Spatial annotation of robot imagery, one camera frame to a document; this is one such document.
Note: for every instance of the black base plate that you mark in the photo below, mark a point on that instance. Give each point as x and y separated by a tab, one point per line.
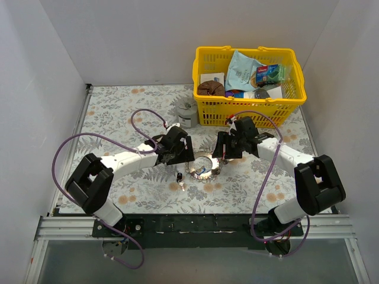
160	231

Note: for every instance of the grey paper-wrapped roll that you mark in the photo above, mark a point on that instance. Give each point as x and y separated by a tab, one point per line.
187	112

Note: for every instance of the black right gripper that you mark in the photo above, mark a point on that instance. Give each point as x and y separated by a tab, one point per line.
222	147

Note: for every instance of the yellow plastic basket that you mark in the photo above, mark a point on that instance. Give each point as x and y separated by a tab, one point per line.
214	110

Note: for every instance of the white blue bottle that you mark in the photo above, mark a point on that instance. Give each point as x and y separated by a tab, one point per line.
273	92

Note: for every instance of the light blue chips bag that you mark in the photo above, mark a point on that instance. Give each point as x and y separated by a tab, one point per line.
241	73

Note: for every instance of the green sponge pack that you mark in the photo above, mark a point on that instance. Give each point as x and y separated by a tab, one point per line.
271	74

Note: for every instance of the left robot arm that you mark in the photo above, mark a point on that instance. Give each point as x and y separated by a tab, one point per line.
90	182

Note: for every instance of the white small box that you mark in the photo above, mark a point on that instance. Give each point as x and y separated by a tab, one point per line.
217	77

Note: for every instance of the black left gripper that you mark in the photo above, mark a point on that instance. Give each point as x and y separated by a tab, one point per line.
183	151

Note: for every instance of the metal disc with keyrings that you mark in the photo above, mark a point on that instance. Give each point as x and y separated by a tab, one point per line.
212	165

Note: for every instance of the floral tablecloth mat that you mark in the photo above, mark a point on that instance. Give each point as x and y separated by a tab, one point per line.
118	116

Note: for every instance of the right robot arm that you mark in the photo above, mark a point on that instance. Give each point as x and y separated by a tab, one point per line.
318	185

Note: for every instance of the brown round scrunchie item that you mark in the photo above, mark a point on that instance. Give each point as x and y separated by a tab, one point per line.
211	88

